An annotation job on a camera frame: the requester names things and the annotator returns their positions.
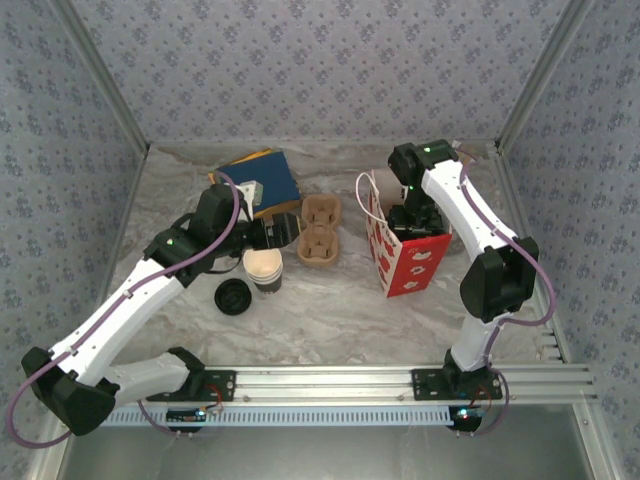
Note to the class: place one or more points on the brown pulp cup carrier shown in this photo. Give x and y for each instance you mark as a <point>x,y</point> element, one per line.
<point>320,262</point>
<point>320,220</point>

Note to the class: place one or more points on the small circuit board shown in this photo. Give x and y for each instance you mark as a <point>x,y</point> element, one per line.
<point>465,415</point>
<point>185,416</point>

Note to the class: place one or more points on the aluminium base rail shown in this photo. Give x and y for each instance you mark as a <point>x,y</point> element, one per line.
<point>320,385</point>

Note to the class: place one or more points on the short aluminium profile piece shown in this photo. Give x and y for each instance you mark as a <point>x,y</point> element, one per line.
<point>549,345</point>

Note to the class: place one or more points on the aluminium table side rail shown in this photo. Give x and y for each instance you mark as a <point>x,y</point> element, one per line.
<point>132,195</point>
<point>512,200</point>

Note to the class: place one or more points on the black plastic cup lid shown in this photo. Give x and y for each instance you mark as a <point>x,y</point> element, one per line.
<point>232,297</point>

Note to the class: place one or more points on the red festive paper bag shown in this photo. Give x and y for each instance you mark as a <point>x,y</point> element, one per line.
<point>415,270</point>

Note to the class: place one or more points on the aluminium frame post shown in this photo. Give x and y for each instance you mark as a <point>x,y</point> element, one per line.
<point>542,75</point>
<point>104,75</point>

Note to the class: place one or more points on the grey sheet metal panel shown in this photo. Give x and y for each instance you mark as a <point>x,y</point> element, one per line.
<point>320,455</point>

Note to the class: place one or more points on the black paper coffee cup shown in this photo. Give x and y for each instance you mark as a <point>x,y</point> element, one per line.
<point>270,289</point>
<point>265,265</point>
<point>265,278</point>

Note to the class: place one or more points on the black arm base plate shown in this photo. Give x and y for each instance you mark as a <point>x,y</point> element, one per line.
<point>425,385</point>
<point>222,385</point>

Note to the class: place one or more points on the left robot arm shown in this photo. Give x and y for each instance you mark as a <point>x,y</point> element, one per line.
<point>120,310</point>

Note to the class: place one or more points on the yellow paper napkin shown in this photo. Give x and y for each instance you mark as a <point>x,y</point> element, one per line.
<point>250,156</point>

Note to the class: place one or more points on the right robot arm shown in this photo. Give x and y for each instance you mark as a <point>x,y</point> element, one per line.
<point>460,210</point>

